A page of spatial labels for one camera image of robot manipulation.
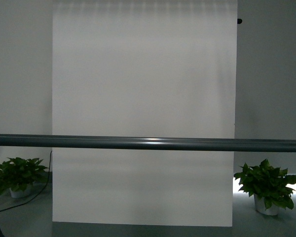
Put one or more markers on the white backdrop panel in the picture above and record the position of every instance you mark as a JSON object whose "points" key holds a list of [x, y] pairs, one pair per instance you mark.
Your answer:
{"points": [[144, 68]]}

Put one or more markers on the left potted green plant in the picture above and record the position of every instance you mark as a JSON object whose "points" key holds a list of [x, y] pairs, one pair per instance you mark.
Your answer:
{"points": [[18, 175]]}

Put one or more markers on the potted green plant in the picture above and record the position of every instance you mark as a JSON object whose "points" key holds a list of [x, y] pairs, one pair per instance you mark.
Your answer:
{"points": [[268, 185], [18, 175]]}

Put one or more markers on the right potted green plant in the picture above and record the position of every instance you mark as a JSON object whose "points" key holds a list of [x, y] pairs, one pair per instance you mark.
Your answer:
{"points": [[268, 185]]}

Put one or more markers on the grey clothes rail bar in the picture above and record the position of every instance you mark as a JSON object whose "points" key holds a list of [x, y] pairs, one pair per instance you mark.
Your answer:
{"points": [[145, 143]]}

